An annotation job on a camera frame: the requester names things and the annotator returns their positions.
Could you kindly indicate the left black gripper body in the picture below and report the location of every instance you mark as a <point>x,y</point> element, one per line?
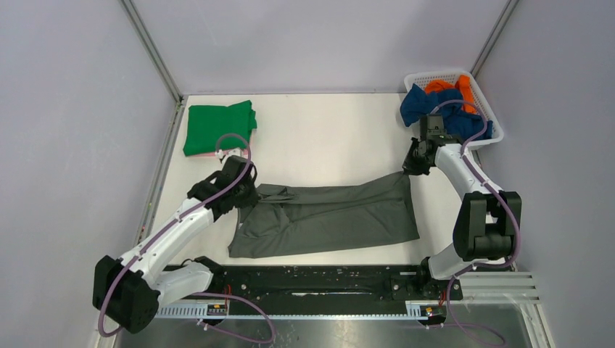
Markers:
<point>248,194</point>

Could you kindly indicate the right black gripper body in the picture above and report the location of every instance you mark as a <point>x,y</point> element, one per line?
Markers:
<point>414,162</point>

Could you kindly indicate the grey t-shirt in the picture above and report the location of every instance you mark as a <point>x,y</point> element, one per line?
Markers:
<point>290,220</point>

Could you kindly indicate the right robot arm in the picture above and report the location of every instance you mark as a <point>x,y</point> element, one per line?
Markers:
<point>487,224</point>

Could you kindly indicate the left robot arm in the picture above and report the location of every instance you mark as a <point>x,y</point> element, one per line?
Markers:
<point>131,289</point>

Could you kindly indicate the folded pink t-shirt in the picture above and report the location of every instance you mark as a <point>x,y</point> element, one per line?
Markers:
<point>236,151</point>

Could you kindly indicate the blue t-shirt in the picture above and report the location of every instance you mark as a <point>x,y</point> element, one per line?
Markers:
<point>456,120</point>

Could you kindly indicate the folded green t-shirt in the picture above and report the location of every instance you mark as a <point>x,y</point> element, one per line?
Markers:
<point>214,127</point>

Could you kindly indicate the white plastic basket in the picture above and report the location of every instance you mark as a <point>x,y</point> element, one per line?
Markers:
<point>492,132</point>

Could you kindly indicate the orange t-shirt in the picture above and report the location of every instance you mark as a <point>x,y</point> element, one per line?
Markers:
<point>462,85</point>

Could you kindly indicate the white slotted cable duct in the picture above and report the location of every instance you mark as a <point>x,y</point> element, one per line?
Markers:
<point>305,309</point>

